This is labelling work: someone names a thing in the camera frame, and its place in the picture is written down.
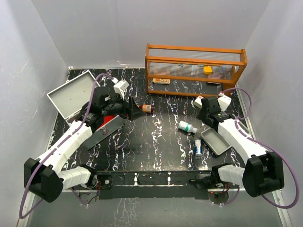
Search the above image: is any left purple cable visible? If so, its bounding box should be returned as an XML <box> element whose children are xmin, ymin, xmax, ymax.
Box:
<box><xmin>18</xmin><ymin>73</ymin><xmax>118</xmax><ymax>218</ymax></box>

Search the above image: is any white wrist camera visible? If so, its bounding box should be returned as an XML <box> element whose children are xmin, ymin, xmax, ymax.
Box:
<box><xmin>113</xmin><ymin>80</ymin><xmax>129</xmax><ymax>100</ymax></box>
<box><xmin>217</xmin><ymin>93</ymin><xmax>232</xmax><ymax>112</ymax></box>

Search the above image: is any white medicine box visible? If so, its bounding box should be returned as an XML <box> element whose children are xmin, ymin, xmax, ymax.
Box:
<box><xmin>194</xmin><ymin>96</ymin><xmax>203</xmax><ymax>109</ymax></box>

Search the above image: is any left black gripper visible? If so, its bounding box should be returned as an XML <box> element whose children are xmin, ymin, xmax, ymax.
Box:
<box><xmin>102</xmin><ymin>93</ymin><xmax>145</xmax><ymax>121</ymax></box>

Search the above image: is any blue white can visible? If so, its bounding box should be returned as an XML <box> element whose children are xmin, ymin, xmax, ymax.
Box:
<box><xmin>194</xmin><ymin>139</ymin><xmax>202</xmax><ymax>157</ymax></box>

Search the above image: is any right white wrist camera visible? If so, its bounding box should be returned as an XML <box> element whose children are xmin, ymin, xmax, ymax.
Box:
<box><xmin>217</xmin><ymin>93</ymin><xmax>232</xmax><ymax>112</ymax></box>

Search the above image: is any grey divided tray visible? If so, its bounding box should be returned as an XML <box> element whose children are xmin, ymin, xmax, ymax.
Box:
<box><xmin>200</xmin><ymin>118</ymin><xmax>251</xmax><ymax>156</ymax></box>

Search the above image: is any grey case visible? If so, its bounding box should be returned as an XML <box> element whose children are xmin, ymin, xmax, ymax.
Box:
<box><xmin>47</xmin><ymin>70</ymin><xmax>125</xmax><ymax>149</ymax></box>

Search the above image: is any wooden display shelf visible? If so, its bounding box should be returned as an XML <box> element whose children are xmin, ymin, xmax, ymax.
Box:
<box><xmin>144</xmin><ymin>44</ymin><xmax>248</xmax><ymax>97</ymax></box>

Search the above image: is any white green-label bottle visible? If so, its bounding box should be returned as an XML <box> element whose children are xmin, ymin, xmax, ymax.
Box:
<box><xmin>178</xmin><ymin>121</ymin><xmax>197</xmax><ymax>134</ymax></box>

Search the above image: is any wooden toy block strip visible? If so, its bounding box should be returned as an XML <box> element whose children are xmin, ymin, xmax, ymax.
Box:
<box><xmin>152</xmin><ymin>78</ymin><xmax>170</xmax><ymax>85</ymax></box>

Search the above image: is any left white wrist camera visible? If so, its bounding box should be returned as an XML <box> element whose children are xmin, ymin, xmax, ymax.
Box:
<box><xmin>113</xmin><ymin>80</ymin><xmax>129</xmax><ymax>100</ymax></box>

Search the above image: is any amber medicine bottle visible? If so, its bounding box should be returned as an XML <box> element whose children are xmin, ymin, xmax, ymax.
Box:
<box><xmin>139</xmin><ymin>104</ymin><xmax>153</xmax><ymax>114</ymax></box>

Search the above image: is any yellow block on shelf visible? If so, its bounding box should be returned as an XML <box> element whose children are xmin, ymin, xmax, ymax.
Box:
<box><xmin>203</xmin><ymin>66</ymin><xmax>213</xmax><ymax>75</ymax></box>

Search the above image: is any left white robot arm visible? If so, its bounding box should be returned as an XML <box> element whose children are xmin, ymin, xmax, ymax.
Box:
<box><xmin>24</xmin><ymin>87</ymin><xmax>145</xmax><ymax>203</ymax></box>

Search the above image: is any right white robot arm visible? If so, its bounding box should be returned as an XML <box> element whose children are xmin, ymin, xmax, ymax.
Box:
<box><xmin>197</xmin><ymin>95</ymin><xmax>285</xmax><ymax>197</ymax></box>

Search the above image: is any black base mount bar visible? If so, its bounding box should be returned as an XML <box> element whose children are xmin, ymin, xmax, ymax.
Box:
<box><xmin>71</xmin><ymin>170</ymin><xmax>240</xmax><ymax>201</ymax></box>

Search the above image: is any red first aid pouch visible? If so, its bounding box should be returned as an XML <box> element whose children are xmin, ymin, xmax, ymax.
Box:
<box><xmin>96</xmin><ymin>115</ymin><xmax>116</xmax><ymax>133</ymax></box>

